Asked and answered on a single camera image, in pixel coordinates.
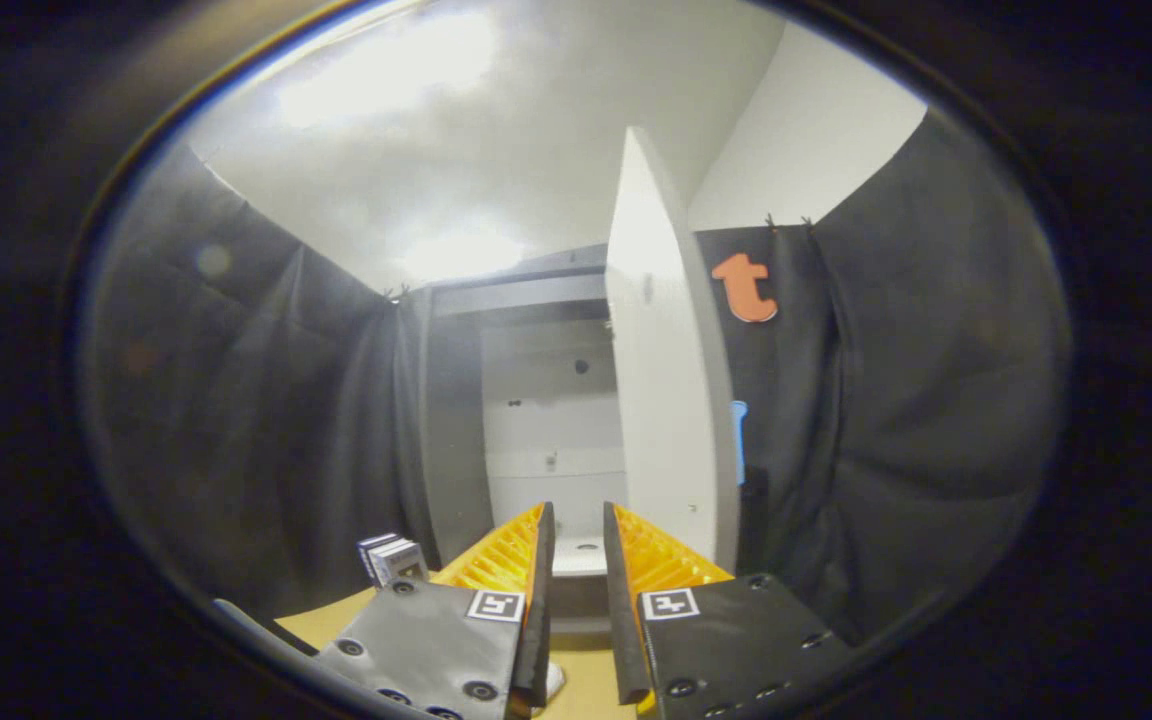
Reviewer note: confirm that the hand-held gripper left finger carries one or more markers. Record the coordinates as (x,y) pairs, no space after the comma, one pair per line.
(541,620)

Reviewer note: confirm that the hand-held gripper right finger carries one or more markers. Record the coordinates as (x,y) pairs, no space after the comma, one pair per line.
(621,640)

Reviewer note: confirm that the grey shoe cabinet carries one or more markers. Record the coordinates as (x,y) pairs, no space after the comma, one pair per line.
(456,450)

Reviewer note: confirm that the white shoe cabinet door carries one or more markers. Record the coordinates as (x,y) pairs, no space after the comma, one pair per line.
(661,400)

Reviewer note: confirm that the small ceiling light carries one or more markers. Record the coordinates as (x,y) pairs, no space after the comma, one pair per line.
(461,255)

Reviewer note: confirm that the black backdrop cloth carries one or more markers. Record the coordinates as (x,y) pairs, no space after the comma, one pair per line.
(236,400)

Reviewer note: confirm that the large ceiling light panel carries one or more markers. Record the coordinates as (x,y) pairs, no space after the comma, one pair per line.
(386,70)

